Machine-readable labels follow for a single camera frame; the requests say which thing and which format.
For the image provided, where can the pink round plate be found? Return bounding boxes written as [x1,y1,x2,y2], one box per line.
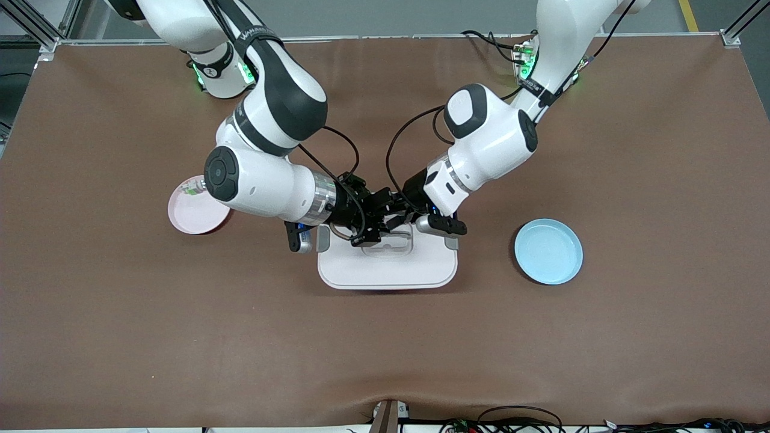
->
[168,175,232,235]

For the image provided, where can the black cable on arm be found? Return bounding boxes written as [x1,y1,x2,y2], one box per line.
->
[385,105,464,194]
[298,123,368,241]

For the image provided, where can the metal bracket at table edge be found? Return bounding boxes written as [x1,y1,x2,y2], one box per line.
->
[368,399,411,433]

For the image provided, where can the white lidded storage box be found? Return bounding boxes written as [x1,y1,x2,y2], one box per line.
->
[317,207,458,290]

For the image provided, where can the light blue round plate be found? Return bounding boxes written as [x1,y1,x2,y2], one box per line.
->
[514,218,584,286]

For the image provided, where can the aluminium frame profile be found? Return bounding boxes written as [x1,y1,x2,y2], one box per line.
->
[0,0,82,54]
[722,0,770,48]

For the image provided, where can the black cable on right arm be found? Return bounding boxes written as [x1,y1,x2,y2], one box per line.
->
[298,123,368,241]

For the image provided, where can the black cable bundle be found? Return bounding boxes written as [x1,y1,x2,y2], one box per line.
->
[438,405,566,433]
[602,417,770,433]

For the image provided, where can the brown table mat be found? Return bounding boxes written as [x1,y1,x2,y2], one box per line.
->
[0,33,770,431]

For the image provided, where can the black cables at arm base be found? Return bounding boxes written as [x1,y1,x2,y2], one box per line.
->
[461,29,539,67]

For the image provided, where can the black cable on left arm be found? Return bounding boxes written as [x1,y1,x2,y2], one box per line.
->
[385,105,464,194]

